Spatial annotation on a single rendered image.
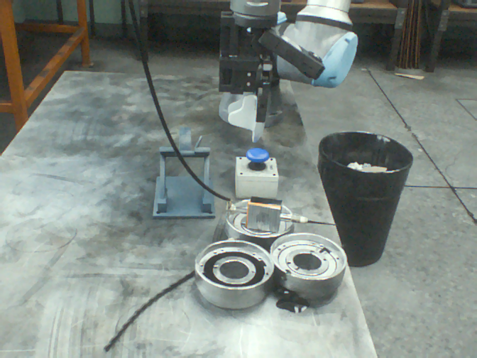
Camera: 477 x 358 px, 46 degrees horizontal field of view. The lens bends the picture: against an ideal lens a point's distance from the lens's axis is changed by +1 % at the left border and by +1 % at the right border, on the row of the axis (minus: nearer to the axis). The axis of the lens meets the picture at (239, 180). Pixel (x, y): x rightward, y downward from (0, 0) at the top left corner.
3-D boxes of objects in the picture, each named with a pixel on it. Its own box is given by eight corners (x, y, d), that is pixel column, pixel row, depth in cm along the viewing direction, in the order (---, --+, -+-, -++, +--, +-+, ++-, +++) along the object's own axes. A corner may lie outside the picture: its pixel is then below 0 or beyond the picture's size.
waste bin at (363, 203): (401, 274, 209) (426, 174, 188) (311, 272, 207) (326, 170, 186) (378, 223, 238) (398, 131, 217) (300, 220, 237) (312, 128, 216)
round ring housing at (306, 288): (307, 315, 72) (311, 290, 70) (252, 273, 79) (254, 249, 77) (358, 282, 78) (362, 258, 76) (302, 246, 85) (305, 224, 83)
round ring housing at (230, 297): (210, 321, 70) (211, 296, 68) (184, 270, 78) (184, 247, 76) (284, 302, 74) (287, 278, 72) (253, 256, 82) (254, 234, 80)
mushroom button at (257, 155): (267, 182, 97) (270, 157, 94) (245, 182, 96) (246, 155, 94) (266, 171, 100) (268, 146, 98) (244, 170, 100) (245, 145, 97)
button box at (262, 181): (277, 199, 97) (279, 175, 94) (236, 198, 96) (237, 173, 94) (272, 177, 104) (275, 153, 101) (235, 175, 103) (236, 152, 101)
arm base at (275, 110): (218, 101, 135) (220, 61, 130) (280, 104, 136) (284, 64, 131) (218, 126, 122) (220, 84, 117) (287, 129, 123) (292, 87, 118)
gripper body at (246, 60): (218, 80, 93) (221, 6, 87) (270, 82, 94) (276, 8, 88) (218, 96, 87) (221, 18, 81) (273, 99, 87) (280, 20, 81)
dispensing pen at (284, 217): (336, 231, 84) (227, 215, 86) (340, 207, 82) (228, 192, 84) (336, 239, 82) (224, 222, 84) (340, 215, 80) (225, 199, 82)
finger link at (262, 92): (253, 114, 93) (256, 63, 88) (263, 114, 93) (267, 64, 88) (254, 126, 88) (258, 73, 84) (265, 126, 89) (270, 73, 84)
